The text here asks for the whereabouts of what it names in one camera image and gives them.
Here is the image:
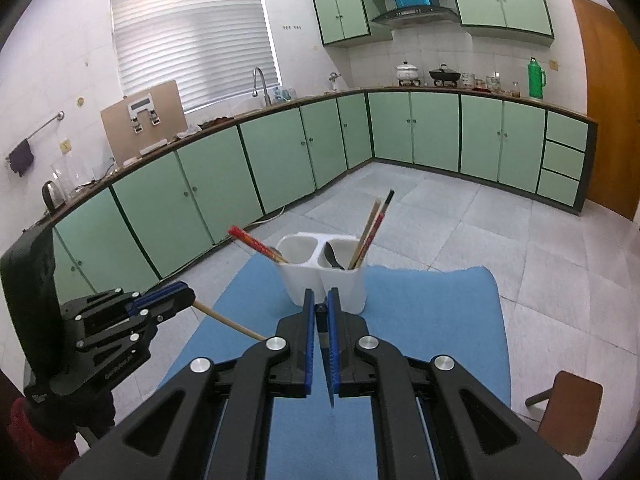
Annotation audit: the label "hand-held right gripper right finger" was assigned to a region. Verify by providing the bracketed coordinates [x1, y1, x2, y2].
[327, 289, 583, 480]

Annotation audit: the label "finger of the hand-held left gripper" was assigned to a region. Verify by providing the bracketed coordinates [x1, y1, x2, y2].
[60, 282, 193, 321]
[75, 296, 196, 353]

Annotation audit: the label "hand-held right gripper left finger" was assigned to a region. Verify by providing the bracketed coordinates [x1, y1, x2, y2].
[59, 289, 317, 480]

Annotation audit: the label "white two-compartment utensil holder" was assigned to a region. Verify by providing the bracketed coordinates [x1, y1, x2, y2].
[274, 232, 370, 315]

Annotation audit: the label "wooden chopstick red patterned end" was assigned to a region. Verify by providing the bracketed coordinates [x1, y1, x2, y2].
[228, 226, 290, 264]
[348, 200, 382, 270]
[194, 301, 267, 342]

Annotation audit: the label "black chopstick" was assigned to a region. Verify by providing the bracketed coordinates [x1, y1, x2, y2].
[356, 189, 396, 268]

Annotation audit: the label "person's left forearm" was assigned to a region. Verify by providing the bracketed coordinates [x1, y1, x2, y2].
[10, 395, 76, 456]

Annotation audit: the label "black spoon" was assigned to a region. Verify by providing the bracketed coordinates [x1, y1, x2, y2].
[323, 241, 347, 270]

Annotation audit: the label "blue mat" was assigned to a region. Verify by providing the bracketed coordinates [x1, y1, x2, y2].
[155, 255, 512, 480]

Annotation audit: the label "dark electric kettle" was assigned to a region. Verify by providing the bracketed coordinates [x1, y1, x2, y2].
[41, 180, 68, 213]

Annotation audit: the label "green base cabinets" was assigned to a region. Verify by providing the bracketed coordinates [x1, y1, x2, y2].
[50, 87, 598, 296]

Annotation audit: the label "clear pitcher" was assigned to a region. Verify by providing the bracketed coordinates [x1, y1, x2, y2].
[50, 155, 97, 195]

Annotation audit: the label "dark cloth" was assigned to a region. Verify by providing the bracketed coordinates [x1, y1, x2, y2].
[7, 139, 36, 177]

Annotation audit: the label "metal faucet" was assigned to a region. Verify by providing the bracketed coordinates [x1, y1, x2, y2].
[251, 67, 273, 109]

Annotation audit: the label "brown wooden stool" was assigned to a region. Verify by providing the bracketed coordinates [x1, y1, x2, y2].
[525, 371, 604, 457]

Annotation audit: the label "white window blind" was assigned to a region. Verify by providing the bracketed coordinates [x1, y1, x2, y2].
[110, 0, 281, 113]

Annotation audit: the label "black wok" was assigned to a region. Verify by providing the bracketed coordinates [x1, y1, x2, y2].
[429, 65, 462, 87]

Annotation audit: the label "row of glass jars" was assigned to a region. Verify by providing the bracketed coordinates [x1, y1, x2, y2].
[462, 72, 522, 97]

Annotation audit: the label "green thermos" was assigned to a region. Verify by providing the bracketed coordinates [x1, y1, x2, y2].
[527, 57, 547, 98]

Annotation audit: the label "range hood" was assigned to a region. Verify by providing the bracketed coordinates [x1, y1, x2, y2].
[372, 0, 461, 29]

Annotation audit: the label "brown wooden door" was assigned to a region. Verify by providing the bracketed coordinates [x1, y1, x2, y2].
[570, 0, 640, 221]

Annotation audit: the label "white clip bracket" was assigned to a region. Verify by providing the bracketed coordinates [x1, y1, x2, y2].
[127, 95, 161, 135]

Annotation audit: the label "metal towel rail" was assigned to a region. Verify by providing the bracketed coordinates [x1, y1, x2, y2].
[6, 110, 66, 161]

